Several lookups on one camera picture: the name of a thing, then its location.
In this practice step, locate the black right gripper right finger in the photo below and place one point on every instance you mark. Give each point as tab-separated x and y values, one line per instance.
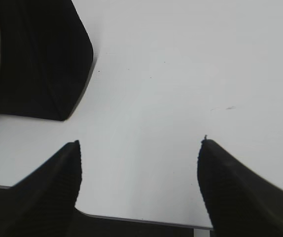
239	202

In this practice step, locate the black tote bag tan handles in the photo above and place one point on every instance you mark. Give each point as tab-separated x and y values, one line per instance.
45	58

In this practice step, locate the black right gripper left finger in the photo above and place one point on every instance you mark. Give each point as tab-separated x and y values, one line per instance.
42	204

